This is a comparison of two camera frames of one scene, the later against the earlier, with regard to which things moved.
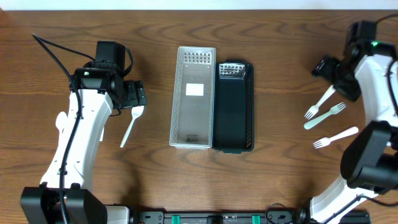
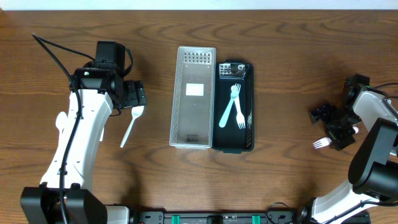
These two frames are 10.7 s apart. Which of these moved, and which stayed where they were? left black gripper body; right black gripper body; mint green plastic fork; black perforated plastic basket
Moved: mint green plastic fork; right black gripper body
Stayed: black perforated plastic basket; left black gripper body
